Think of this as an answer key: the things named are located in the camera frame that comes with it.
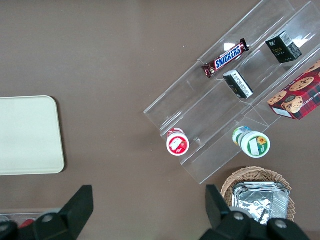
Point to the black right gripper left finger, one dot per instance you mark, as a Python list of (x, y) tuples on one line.
[(72, 215)]

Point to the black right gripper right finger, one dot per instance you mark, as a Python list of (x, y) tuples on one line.
[(222, 220)]

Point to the aluminium foil tray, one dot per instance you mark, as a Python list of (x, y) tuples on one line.
[(265, 184), (255, 205)]

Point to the light wicker basket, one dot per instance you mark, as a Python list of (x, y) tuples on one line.
[(250, 173)]

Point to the beige plastic tray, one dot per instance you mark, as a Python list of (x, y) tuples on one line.
[(25, 135)]

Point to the red cola bottle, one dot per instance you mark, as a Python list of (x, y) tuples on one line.
[(27, 222)]

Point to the clear acrylic bottle rack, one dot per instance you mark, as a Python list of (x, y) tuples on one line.
[(15, 215)]

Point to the green sunflower yogurt cup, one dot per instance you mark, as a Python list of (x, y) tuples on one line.
[(255, 145)]

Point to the red strawberry yogurt cup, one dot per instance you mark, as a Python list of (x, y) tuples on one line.
[(177, 145)]

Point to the clear acrylic stepped shelf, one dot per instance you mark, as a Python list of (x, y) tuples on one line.
[(212, 120)]

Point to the black box white label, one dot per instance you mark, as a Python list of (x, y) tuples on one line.
[(237, 83)]

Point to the red tartan cookie box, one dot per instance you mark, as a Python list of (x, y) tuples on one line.
[(300, 95)]

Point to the Snickers chocolate bar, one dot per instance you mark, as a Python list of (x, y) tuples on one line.
[(227, 58)]

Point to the black box gold Face print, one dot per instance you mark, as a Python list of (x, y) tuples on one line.
[(280, 50)]

